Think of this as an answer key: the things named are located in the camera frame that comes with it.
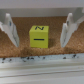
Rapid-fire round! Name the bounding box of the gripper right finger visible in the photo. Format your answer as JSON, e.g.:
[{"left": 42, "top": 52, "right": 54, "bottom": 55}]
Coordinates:
[{"left": 60, "top": 10, "right": 84, "bottom": 50}]

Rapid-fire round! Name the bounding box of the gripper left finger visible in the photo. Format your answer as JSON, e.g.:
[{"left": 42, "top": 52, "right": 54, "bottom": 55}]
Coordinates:
[{"left": 0, "top": 12, "right": 21, "bottom": 48}]

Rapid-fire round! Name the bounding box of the yellow block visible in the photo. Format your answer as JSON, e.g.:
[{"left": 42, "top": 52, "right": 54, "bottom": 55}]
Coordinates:
[{"left": 28, "top": 25, "right": 50, "bottom": 49}]

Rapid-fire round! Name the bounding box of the white cabinet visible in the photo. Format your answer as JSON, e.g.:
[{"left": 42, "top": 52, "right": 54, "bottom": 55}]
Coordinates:
[{"left": 0, "top": 0, "right": 84, "bottom": 19}]

